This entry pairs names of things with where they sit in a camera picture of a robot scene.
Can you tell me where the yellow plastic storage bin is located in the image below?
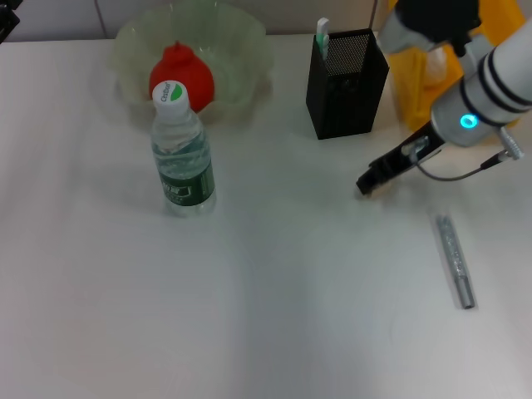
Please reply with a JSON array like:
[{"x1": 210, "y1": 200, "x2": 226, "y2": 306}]
[{"x1": 388, "y1": 0, "x2": 527, "y2": 130}]

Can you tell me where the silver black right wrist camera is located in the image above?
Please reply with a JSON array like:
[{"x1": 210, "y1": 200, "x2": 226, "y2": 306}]
[{"x1": 378, "y1": 0, "x2": 484, "y2": 55}]

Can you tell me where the translucent green fruit bowl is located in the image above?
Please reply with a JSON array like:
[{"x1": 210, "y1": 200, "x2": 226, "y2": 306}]
[{"x1": 108, "y1": 0, "x2": 278, "y2": 126}]

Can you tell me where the white paper ball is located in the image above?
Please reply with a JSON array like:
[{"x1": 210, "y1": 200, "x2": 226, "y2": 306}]
[{"x1": 426, "y1": 45, "x2": 450, "y2": 84}]

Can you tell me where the green pen with white clip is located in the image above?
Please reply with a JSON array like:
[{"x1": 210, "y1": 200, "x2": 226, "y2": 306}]
[{"x1": 315, "y1": 17, "x2": 331, "y2": 62}]

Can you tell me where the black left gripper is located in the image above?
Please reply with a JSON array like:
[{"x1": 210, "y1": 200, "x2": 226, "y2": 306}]
[{"x1": 0, "y1": 0, "x2": 21, "y2": 43}]

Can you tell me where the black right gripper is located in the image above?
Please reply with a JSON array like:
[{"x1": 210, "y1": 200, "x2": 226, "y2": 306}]
[{"x1": 355, "y1": 122, "x2": 446, "y2": 196}]

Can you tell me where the clear green-label water bottle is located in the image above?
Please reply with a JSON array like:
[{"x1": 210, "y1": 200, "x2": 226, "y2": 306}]
[{"x1": 150, "y1": 81, "x2": 217, "y2": 217}]

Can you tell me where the red-orange toy orange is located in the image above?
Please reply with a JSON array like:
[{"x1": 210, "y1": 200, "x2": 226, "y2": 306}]
[{"x1": 148, "y1": 40, "x2": 216, "y2": 114}]

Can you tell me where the gray cable with metal plug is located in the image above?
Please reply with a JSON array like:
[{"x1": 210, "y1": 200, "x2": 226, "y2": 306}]
[{"x1": 415, "y1": 126, "x2": 525, "y2": 182}]

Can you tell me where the gray glitter pen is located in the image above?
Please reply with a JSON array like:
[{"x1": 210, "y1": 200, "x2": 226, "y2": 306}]
[{"x1": 434, "y1": 213, "x2": 476, "y2": 310}]

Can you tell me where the black mesh pen holder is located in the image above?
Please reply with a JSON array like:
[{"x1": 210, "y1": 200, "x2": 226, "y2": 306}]
[{"x1": 305, "y1": 27, "x2": 391, "y2": 140}]

